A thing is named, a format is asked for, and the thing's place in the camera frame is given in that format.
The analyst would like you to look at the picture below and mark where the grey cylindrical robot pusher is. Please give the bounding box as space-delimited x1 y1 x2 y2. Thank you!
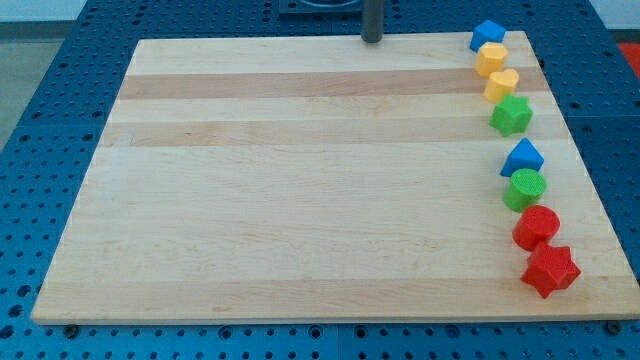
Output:
360 0 384 43

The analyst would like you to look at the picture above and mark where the green star block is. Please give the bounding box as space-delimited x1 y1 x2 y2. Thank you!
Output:
489 94 534 137

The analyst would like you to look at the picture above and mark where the red star block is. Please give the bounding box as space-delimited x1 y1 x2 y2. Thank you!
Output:
520 242 582 298

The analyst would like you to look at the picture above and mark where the blue cube block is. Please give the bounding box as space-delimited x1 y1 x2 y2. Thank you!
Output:
469 20 506 52

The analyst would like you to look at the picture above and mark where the yellow hexagon block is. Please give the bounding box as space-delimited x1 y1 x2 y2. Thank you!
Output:
475 42 509 77

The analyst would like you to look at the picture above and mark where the yellow heart block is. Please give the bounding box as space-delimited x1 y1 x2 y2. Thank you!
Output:
483 69 520 104

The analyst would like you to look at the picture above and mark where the wooden board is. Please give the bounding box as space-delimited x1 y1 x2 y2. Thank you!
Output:
31 31 639 325

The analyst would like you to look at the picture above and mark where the blue triangle block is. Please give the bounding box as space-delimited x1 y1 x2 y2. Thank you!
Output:
500 137 544 177

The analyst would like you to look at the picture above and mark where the green cylinder block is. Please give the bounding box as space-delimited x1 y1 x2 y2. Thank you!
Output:
502 168 547 213

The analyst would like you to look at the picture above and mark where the red cylinder block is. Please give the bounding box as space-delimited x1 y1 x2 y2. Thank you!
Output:
512 205 561 252

